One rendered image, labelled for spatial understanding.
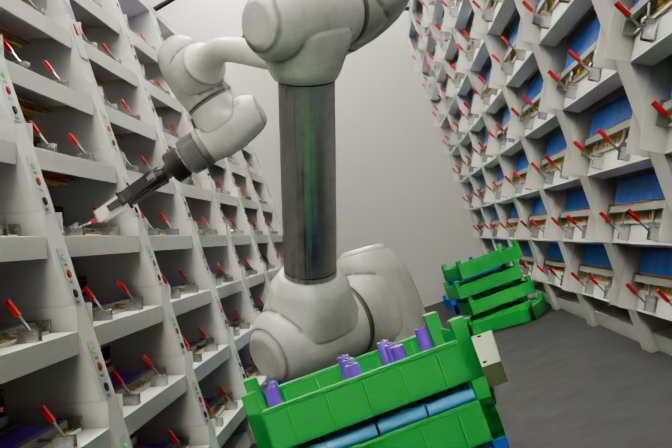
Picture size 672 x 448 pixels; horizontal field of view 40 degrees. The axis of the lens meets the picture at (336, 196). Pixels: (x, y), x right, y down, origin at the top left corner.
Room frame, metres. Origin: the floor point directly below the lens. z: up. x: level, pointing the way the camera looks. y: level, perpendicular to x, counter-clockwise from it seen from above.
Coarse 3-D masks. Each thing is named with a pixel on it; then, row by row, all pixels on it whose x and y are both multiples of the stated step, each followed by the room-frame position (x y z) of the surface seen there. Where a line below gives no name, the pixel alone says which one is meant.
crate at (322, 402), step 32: (448, 320) 1.21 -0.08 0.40; (416, 352) 1.39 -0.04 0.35; (448, 352) 1.20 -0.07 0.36; (256, 384) 1.35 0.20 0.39; (288, 384) 1.37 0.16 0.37; (320, 384) 1.37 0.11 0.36; (352, 384) 1.18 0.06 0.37; (384, 384) 1.19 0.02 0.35; (416, 384) 1.19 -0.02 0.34; (448, 384) 1.20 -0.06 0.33; (256, 416) 1.17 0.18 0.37; (288, 416) 1.17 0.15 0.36; (320, 416) 1.18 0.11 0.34; (352, 416) 1.18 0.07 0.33
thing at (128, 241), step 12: (60, 216) 1.95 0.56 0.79; (60, 228) 1.95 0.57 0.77; (96, 228) 2.56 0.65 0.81; (120, 228) 2.56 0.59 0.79; (132, 228) 2.55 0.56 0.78; (72, 240) 2.01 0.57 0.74; (84, 240) 2.09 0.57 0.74; (96, 240) 2.18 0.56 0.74; (108, 240) 2.27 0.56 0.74; (120, 240) 2.37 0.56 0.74; (132, 240) 2.49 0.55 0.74; (72, 252) 2.01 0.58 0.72; (84, 252) 2.09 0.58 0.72; (96, 252) 2.17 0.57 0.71; (108, 252) 2.27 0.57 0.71; (120, 252) 2.37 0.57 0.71
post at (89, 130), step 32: (32, 0) 2.56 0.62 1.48; (32, 64) 2.56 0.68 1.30; (64, 64) 2.56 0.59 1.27; (96, 96) 2.60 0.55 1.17; (64, 128) 2.56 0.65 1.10; (96, 128) 2.56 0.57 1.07; (64, 192) 2.56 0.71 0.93; (96, 192) 2.56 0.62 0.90; (64, 224) 2.56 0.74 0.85; (96, 256) 2.56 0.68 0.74; (128, 256) 2.56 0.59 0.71; (96, 288) 2.56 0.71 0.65; (128, 288) 2.56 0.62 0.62; (128, 352) 2.56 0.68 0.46; (160, 352) 2.56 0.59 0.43; (160, 416) 2.56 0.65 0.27; (192, 416) 2.56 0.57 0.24
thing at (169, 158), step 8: (168, 152) 2.08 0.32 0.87; (176, 152) 2.08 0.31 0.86; (168, 160) 2.07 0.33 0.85; (176, 160) 2.07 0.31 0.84; (160, 168) 2.07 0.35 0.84; (168, 168) 2.07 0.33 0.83; (176, 168) 2.07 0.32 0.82; (184, 168) 2.07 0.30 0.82; (160, 176) 2.06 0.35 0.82; (168, 176) 2.11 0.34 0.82; (176, 176) 2.08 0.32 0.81; (184, 176) 2.09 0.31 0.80; (152, 184) 2.09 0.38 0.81
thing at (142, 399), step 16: (112, 368) 2.53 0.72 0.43; (128, 368) 2.56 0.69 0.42; (144, 368) 2.56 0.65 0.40; (160, 368) 2.54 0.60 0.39; (176, 368) 2.56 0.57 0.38; (112, 384) 2.31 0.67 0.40; (128, 384) 2.27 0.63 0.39; (144, 384) 2.35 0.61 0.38; (160, 384) 2.37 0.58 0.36; (176, 384) 2.44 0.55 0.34; (128, 400) 2.10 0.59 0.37; (144, 400) 2.16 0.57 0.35; (160, 400) 2.27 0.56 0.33; (128, 416) 1.99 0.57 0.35; (144, 416) 2.12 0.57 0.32; (128, 432) 1.98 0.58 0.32
